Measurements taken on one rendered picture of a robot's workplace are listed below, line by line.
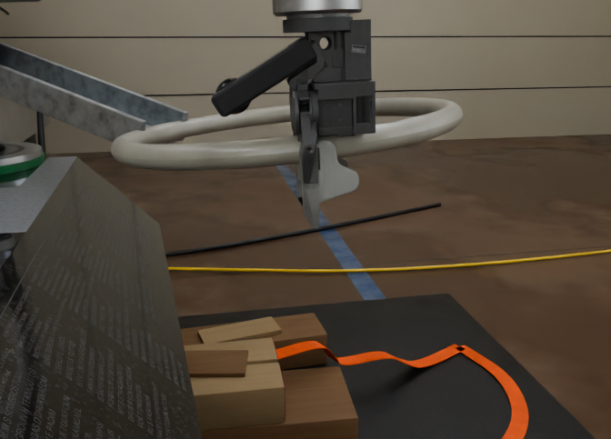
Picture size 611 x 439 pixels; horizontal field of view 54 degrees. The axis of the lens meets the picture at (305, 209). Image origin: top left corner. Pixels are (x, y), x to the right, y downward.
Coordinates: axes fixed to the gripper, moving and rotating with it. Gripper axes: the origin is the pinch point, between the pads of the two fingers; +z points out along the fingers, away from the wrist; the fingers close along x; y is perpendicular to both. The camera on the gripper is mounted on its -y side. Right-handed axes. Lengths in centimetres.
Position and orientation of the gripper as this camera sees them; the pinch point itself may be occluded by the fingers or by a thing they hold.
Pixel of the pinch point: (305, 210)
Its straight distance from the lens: 65.6
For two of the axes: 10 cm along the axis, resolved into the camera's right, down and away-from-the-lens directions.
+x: -1.1, -2.8, 9.5
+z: 0.4, 9.6, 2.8
